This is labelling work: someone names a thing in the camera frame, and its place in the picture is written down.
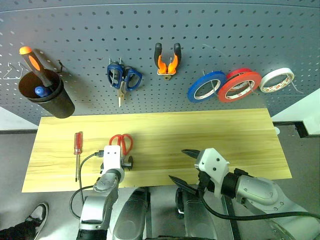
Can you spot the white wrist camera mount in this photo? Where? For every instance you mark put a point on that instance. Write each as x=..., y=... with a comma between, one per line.
x=112, y=157
x=212, y=165

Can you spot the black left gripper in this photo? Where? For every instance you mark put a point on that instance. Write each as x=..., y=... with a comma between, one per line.
x=130, y=163

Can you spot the red tape roll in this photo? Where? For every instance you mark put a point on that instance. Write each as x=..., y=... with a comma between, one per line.
x=235, y=72
x=225, y=92

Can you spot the grey metal pegboard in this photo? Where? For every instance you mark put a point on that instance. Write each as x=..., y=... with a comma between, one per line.
x=175, y=25

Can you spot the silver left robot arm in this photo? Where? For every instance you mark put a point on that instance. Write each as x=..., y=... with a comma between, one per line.
x=95, y=207

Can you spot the black pegboard hook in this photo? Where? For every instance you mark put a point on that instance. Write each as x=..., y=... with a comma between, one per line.
x=61, y=66

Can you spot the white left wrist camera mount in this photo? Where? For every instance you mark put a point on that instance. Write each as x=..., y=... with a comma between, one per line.
x=112, y=157

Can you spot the orange and black screwdriver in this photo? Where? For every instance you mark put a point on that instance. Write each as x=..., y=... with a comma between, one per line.
x=37, y=67

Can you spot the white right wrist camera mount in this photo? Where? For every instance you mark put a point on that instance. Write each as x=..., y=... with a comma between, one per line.
x=212, y=165

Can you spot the black plastic cup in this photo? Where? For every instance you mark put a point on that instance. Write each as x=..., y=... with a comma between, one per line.
x=60, y=105

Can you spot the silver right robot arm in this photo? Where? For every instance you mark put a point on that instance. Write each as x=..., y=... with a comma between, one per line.
x=257, y=190

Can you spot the white tape roll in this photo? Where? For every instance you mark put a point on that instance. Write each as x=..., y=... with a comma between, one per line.
x=265, y=80

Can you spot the black and white sneaker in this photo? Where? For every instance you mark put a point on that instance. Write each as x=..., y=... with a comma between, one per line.
x=40, y=211

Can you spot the blue tape roll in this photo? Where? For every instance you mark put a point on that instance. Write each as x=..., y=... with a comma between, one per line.
x=197, y=86

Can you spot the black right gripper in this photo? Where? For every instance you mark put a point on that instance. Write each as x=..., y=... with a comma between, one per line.
x=205, y=182

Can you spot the dark trouser leg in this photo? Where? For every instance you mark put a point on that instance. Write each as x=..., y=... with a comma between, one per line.
x=12, y=232

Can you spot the orange and black pliers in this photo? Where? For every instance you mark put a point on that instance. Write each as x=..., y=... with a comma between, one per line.
x=162, y=65

